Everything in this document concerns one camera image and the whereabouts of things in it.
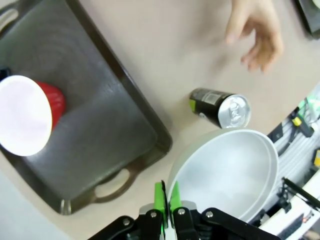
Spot brown plastic tray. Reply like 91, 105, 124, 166
0, 0, 173, 216
294, 0, 320, 40

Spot person's left hand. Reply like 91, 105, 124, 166
224, 0, 285, 73

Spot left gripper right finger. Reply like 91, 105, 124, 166
169, 180, 279, 240

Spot red plastic cup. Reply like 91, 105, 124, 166
0, 74, 67, 157

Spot black Pepsi can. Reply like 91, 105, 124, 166
189, 87, 251, 129

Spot yellow black clamp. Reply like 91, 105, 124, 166
291, 115, 315, 138

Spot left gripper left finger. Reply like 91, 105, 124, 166
87, 179, 168, 240

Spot grey plastic bowl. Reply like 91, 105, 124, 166
166, 128, 279, 223

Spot black metal rod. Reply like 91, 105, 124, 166
281, 176, 320, 212

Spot grey ribbed cable bundle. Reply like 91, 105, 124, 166
268, 117, 320, 185

